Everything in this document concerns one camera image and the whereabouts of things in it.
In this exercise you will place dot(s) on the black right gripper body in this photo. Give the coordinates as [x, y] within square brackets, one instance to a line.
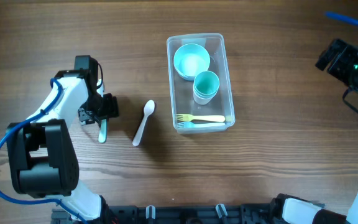
[328, 56]

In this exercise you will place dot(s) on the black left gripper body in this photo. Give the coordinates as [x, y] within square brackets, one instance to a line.
[105, 109]

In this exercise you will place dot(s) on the green plastic fork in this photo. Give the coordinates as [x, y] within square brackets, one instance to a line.
[103, 131]

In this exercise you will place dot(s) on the pink plastic spoon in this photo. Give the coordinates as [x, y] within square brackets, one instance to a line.
[149, 108]

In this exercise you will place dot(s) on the yellow plastic fork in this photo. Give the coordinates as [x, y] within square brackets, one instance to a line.
[210, 118]

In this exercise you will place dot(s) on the light blue plastic fork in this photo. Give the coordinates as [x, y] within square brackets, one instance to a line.
[189, 124]

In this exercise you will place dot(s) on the green plastic bowl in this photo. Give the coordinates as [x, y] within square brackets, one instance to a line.
[191, 59]

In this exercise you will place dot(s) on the green plastic cup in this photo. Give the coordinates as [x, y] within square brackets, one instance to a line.
[206, 82]

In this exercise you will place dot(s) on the pink plastic cup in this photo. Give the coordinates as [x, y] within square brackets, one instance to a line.
[201, 101]

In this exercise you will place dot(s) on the blue plastic cup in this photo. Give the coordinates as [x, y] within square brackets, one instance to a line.
[203, 95]

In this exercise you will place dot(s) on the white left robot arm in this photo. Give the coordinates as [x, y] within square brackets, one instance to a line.
[42, 159]

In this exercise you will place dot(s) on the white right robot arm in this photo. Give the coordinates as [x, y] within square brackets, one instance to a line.
[291, 209]

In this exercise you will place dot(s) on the clear plastic container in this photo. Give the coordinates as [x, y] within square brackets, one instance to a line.
[182, 91]

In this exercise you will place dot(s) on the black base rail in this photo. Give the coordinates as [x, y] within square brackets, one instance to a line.
[241, 214]

